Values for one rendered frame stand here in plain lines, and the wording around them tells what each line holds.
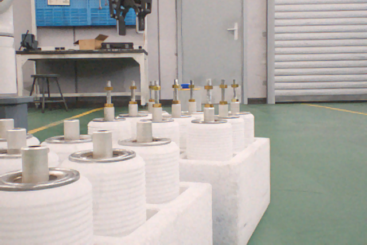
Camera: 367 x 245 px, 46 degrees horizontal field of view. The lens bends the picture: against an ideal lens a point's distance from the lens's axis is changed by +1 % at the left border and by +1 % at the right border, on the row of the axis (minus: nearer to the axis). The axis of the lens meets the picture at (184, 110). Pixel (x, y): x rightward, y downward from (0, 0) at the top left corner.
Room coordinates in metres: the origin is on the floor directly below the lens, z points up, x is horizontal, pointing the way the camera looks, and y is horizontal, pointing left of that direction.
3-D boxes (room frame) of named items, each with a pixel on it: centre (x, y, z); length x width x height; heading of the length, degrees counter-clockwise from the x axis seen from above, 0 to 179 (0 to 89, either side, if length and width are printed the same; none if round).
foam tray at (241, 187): (1.03, 0.02, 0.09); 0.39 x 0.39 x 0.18; 70
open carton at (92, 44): (5.81, 1.25, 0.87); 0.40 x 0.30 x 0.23; 77
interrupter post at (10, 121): (0.67, 0.28, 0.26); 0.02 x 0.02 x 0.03
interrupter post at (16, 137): (0.52, 0.21, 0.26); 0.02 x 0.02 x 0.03
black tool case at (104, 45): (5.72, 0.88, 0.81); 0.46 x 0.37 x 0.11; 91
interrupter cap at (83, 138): (0.63, 0.17, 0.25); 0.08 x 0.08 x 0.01
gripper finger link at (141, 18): (1.04, 0.09, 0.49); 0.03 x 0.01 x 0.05; 49
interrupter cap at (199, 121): (0.88, -0.05, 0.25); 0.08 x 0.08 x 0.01
